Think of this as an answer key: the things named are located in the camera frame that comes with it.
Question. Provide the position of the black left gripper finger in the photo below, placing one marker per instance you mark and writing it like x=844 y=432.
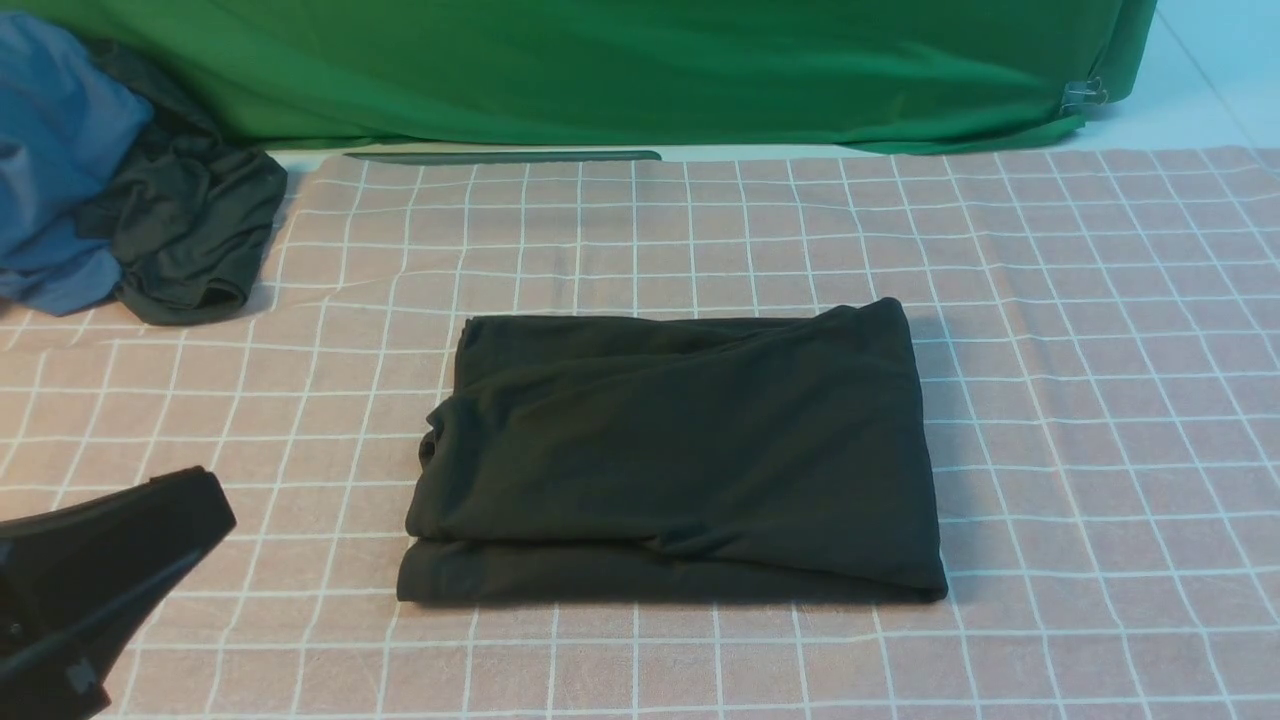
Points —
x=79 y=582
x=56 y=689

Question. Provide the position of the gray long sleeve shirt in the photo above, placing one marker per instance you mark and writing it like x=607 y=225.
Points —
x=592 y=459

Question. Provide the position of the dark gray crumpled garment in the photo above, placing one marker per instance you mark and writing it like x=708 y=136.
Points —
x=189 y=214

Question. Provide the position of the blue garment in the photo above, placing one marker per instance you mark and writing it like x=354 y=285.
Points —
x=65 y=128

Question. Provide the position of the green backdrop cloth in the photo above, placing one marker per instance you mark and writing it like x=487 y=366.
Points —
x=892 y=77

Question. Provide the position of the pink checkered tablecloth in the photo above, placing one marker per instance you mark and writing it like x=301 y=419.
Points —
x=1097 y=334

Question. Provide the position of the silver binder clip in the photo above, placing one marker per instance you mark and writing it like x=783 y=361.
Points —
x=1078 y=96

